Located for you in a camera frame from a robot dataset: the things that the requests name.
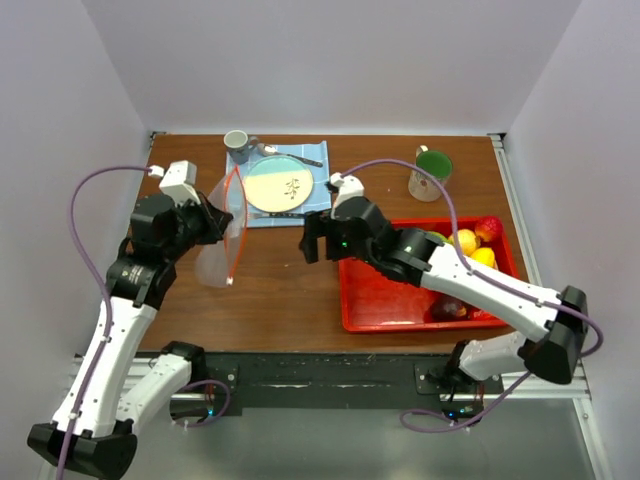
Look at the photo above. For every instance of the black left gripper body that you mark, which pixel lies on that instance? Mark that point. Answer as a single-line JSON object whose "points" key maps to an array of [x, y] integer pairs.
{"points": [[192, 230]]}

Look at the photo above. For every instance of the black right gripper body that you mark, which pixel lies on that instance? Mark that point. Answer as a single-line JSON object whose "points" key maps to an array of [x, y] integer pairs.
{"points": [[320, 224]]}

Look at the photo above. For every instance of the clear zip top bag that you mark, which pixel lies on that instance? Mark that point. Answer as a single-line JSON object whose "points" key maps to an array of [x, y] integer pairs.
{"points": [[216, 264]]}

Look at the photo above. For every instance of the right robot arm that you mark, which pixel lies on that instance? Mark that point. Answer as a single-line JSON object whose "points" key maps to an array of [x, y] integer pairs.
{"points": [[550, 326]]}

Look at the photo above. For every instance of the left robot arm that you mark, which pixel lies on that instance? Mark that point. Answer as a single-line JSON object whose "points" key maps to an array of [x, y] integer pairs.
{"points": [[95, 431]]}

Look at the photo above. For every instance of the cream and teal plate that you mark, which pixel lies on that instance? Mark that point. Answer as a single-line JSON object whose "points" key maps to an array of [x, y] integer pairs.
{"points": [[278, 184]]}

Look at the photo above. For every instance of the red plastic tray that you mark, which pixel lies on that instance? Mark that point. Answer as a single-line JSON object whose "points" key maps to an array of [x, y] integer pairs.
{"points": [[370, 303]]}

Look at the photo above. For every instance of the grey mug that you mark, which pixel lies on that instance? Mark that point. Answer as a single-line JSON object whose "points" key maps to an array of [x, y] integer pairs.
{"points": [[239, 145]]}

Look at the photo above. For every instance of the metal spoon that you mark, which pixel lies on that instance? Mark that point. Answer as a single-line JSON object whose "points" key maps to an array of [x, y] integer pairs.
{"points": [[270, 150]]}

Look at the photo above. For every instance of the floral mug green inside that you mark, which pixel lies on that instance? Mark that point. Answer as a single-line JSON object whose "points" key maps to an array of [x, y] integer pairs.
{"points": [[435, 167]]}

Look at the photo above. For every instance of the yellow apple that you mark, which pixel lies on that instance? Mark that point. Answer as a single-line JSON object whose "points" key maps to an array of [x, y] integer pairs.
{"points": [[468, 241]]}

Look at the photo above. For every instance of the dark red plum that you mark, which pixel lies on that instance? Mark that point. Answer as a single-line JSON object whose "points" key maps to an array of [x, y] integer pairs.
{"points": [[447, 308]]}

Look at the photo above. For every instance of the yellow lemon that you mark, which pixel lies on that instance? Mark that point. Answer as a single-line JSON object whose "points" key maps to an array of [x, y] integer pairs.
{"points": [[485, 256]]}

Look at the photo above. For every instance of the red apple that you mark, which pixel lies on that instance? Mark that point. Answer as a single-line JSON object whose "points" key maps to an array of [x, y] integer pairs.
{"points": [[489, 229]]}

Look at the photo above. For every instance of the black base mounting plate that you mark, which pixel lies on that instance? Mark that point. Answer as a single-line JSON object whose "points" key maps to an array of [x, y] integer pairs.
{"points": [[328, 380]]}

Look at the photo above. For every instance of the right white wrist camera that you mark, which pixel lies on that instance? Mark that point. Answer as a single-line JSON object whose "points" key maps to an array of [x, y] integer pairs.
{"points": [[347, 186]]}

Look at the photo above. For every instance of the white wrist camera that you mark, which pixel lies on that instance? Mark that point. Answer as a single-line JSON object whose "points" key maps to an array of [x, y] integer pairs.
{"points": [[347, 186], [177, 181]]}

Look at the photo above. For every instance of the black handled fork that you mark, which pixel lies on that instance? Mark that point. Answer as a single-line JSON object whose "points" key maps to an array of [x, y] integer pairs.
{"points": [[275, 215]]}

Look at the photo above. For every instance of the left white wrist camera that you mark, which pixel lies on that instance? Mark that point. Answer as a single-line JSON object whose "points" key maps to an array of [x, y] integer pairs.
{"points": [[177, 181]]}

